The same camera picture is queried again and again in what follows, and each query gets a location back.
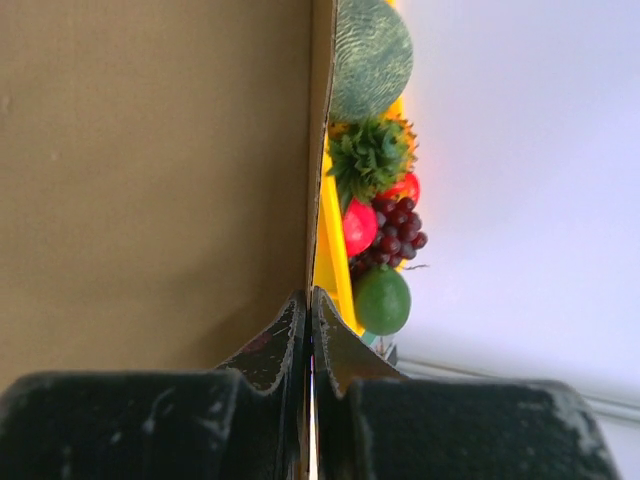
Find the red apple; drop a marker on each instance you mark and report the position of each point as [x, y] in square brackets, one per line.
[360, 226]
[408, 186]

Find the brown cardboard box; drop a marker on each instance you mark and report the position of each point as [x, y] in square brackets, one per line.
[159, 165]

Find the red apple at front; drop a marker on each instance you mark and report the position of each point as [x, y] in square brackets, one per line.
[360, 226]

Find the orange pineapple with leaves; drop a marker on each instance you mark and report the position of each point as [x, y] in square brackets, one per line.
[369, 157]

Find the red apple at back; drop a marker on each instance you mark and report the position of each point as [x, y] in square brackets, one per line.
[408, 186]

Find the green netted melon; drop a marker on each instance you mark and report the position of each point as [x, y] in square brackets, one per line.
[373, 60]

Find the white and black carton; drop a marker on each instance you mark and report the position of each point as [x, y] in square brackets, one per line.
[384, 346]

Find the dark green lime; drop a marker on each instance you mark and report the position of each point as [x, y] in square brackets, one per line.
[382, 301]

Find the yellow plastic fruit bin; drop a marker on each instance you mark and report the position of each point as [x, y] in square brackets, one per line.
[331, 269]

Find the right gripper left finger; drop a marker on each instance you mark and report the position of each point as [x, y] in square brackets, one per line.
[243, 419]

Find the dark purple grape bunch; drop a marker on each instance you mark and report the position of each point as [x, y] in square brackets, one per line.
[399, 236]

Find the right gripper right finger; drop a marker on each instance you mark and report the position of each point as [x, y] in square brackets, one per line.
[373, 422]

